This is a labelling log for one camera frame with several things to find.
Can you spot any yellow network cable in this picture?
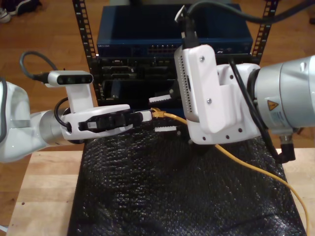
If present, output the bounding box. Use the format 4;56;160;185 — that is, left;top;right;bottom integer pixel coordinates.
150;107;310;236

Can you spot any black chassis with red light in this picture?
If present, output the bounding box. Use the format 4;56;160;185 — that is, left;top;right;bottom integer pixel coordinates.
97;78;179;109

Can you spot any black rack server unit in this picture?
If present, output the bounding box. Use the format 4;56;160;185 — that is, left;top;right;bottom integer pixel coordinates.
90;54;256;81

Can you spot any black textured mat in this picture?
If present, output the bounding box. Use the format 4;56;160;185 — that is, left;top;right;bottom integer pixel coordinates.
67;120;307;236

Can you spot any dark sneaker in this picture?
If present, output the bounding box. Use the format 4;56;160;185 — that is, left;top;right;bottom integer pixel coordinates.
6;0;42;16

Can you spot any white sneaker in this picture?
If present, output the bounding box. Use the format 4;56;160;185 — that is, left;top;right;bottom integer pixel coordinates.
0;6;12;24

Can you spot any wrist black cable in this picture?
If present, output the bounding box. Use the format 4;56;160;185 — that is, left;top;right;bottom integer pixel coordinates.
227;56;296;163
53;97;72;130

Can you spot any camera grey cable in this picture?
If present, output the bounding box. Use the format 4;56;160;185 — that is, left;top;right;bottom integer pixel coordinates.
19;51;65;82

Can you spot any blue network switch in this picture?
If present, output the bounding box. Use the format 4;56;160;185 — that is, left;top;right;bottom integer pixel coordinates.
96;4;254;59

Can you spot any black perforated rack post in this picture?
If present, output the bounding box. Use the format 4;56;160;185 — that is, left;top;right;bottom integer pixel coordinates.
72;0;102;109
251;0;280;62

